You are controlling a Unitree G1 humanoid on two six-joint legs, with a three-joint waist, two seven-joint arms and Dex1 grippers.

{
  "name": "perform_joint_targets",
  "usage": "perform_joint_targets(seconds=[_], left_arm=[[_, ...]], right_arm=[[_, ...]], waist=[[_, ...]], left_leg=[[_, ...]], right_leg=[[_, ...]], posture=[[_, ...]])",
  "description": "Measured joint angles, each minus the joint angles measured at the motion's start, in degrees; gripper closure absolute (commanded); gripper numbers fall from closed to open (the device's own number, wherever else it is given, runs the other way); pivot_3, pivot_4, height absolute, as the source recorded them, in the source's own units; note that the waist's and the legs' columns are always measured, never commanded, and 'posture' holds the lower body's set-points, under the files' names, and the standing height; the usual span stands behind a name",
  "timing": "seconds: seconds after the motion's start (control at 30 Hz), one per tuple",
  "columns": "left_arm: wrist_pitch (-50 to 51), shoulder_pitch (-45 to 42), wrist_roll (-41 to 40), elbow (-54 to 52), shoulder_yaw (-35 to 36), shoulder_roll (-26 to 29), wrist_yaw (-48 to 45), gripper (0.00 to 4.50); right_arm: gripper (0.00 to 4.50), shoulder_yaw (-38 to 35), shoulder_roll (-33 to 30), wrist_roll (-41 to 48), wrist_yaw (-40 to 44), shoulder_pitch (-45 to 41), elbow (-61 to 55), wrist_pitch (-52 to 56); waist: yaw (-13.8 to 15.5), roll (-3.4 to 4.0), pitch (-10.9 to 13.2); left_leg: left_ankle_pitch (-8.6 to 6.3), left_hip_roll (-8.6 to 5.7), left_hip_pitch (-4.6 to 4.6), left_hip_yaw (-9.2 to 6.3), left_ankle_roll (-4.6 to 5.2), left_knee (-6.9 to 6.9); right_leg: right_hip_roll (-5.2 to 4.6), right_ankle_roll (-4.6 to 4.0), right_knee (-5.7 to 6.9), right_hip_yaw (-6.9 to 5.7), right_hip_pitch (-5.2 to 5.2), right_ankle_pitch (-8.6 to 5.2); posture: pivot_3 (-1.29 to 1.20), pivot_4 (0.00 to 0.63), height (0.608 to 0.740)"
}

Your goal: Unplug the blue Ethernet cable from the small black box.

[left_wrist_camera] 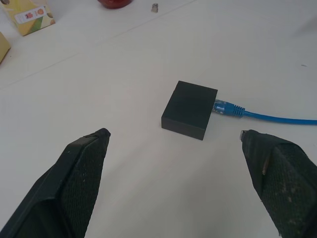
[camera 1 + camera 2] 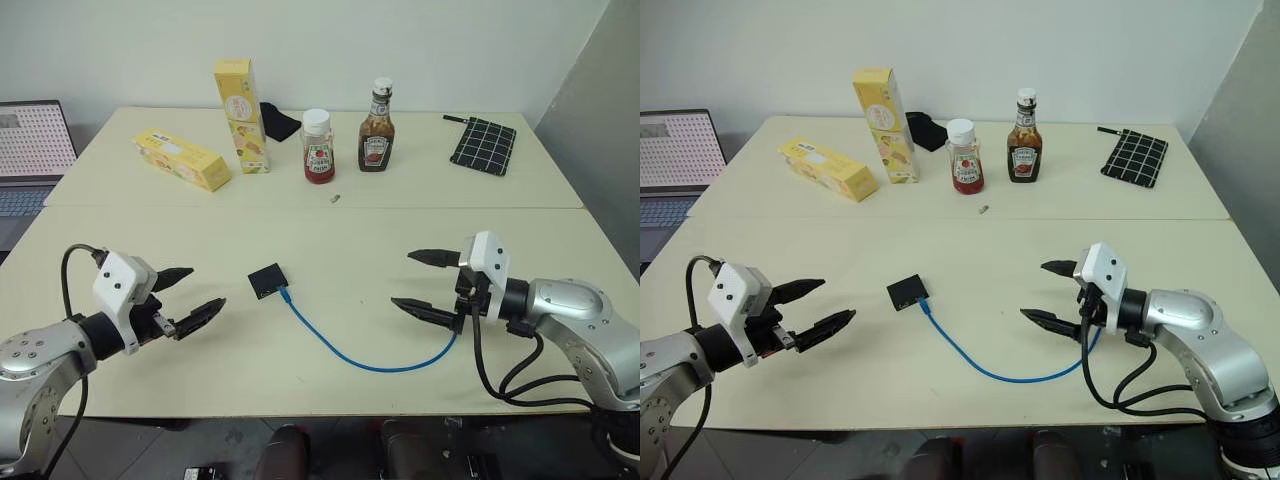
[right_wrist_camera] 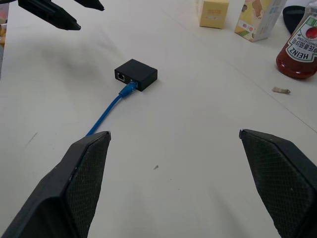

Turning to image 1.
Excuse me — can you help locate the tan cardboard box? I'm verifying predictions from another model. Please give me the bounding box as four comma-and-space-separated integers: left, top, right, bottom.
0, 31, 12, 66

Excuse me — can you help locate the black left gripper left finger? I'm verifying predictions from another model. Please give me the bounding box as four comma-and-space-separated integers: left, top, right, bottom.
0, 128, 111, 238

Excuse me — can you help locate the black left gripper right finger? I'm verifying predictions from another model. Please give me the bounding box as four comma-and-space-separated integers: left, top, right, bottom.
239, 129, 317, 238

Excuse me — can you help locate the red round object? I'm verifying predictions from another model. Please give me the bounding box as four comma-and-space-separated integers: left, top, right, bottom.
97, 0, 133, 9

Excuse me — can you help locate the yellow printed carton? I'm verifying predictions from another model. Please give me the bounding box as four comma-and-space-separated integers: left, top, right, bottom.
0, 0, 56, 37

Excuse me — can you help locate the blue Ethernet cable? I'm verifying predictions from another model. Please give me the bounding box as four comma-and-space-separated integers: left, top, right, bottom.
212, 98, 317, 127

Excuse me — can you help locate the black rectangular box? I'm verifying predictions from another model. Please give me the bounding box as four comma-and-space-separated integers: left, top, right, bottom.
160, 80, 218, 141

